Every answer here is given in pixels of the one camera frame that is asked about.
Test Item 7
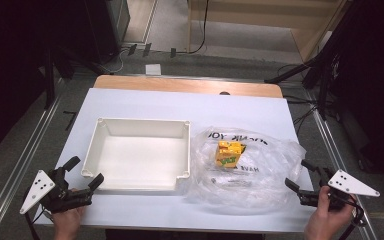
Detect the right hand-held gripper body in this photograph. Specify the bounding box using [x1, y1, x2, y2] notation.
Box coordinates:
[299, 169, 381, 211]

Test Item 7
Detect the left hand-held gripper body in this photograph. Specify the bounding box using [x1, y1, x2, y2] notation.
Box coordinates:
[19, 167, 94, 215]

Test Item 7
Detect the clear plastic bag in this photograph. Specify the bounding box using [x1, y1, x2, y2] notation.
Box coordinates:
[183, 126, 307, 215]

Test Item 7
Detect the white plastic tray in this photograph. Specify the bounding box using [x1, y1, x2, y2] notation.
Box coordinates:
[80, 117, 192, 192]

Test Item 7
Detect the yellow snack packet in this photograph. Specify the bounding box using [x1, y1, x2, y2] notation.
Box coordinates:
[214, 140, 247, 169]

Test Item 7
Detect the person's left hand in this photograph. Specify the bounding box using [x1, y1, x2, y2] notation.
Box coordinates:
[51, 188, 87, 240]

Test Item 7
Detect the person's right hand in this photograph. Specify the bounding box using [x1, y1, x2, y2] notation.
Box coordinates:
[303, 185, 357, 240]

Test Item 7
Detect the black tripod stand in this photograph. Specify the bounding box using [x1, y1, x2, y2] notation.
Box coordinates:
[264, 0, 364, 121]

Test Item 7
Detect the white table mat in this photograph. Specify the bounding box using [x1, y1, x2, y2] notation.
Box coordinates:
[33, 87, 316, 233]

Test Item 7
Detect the white floor box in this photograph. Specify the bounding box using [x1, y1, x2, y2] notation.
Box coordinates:
[145, 63, 162, 76]

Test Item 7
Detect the wooden table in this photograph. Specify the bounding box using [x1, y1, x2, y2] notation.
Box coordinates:
[93, 74, 284, 99]

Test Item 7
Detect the wooden cabinet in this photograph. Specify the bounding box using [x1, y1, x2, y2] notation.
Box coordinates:
[186, 0, 349, 63]

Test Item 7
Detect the black cable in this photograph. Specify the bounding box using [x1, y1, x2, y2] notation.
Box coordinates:
[175, 0, 210, 55]
[338, 196, 366, 240]
[24, 210, 48, 240]

